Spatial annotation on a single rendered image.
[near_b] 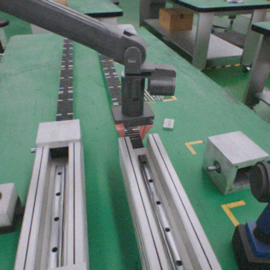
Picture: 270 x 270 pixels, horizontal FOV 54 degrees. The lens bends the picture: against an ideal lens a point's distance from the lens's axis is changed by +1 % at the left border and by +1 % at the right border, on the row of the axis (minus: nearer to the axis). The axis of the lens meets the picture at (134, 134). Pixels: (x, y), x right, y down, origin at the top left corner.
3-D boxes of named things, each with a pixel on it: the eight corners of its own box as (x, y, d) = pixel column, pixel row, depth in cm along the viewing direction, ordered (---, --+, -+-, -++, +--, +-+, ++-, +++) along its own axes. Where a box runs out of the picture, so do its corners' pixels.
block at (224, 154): (193, 169, 66) (198, 138, 61) (231, 160, 69) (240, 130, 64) (214, 198, 59) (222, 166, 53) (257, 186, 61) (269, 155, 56)
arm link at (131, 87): (122, 64, 62) (119, 74, 58) (151, 65, 62) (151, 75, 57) (122, 89, 66) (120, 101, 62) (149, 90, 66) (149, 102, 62)
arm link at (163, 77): (127, 37, 61) (124, 47, 54) (176, 39, 61) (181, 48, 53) (126, 86, 67) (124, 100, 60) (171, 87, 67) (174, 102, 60)
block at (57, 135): (37, 153, 72) (29, 123, 66) (83, 147, 74) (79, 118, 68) (33, 175, 65) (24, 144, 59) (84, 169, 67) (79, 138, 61)
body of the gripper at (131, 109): (154, 121, 67) (156, 96, 62) (115, 126, 65) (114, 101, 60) (147, 107, 71) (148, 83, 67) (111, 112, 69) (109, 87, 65)
